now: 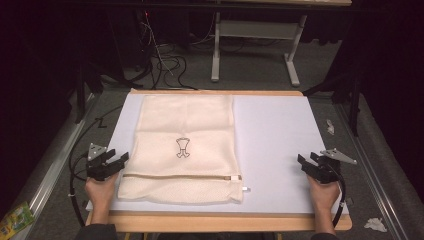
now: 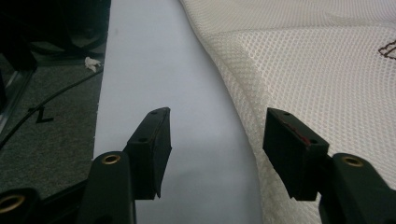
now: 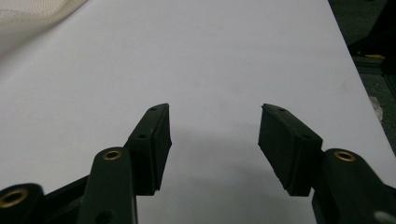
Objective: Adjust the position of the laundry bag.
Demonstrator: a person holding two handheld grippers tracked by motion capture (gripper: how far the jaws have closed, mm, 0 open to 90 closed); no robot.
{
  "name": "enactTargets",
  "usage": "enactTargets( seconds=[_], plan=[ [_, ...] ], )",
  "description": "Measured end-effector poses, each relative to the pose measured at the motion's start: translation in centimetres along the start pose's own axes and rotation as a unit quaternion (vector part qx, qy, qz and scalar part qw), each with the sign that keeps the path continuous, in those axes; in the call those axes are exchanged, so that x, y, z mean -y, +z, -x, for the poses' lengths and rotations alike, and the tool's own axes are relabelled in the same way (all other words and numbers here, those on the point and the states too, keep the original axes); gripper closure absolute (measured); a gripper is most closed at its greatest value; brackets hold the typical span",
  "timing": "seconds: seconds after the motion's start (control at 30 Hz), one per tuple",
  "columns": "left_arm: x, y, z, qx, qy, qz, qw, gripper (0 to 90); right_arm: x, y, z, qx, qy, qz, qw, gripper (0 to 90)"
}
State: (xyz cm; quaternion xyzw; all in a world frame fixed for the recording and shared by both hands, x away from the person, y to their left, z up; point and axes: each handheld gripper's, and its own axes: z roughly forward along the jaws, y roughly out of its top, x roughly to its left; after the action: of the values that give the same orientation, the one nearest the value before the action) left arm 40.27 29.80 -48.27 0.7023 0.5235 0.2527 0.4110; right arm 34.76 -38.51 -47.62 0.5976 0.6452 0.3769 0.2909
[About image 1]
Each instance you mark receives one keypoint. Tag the small grey block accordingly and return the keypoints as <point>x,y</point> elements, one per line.
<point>349,201</point>

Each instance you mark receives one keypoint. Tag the metal floor rail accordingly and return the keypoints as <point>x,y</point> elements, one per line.
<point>50,173</point>
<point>370,173</point>

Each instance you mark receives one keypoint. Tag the green and yellow packet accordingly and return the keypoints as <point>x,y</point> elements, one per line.
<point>15,221</point>

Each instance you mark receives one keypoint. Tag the white metal desk frame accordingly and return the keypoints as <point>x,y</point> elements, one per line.
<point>256,30</point>

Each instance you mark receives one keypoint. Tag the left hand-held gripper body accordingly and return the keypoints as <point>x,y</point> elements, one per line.
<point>96,170</point>

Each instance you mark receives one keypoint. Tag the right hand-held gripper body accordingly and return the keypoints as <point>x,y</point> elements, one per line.
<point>328,170</point>

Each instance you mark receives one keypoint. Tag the white foam mat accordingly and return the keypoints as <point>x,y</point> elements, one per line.
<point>280,140</point>

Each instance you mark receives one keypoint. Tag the small crumpled white tissue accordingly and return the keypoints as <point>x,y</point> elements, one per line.
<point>330,127</point>

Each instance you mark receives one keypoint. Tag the wooden table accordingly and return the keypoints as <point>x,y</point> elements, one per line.
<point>213,223</point>

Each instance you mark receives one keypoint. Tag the person's left hand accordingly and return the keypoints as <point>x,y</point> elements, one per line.
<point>100,195</point>

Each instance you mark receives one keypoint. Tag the black tape mark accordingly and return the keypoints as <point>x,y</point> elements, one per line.
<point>101,123</point>

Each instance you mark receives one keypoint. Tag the cream mesh laundry bag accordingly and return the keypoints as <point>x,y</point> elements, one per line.
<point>183,150</point>

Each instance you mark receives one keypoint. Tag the black metal stand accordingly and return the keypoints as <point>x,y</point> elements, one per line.
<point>353,100</point>
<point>81,90</point>

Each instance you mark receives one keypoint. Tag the large crumpled white tissue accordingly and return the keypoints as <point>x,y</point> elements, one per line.
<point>375,224</point>

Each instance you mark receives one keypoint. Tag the person's right hand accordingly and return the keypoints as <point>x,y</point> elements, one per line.
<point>323,196</point>

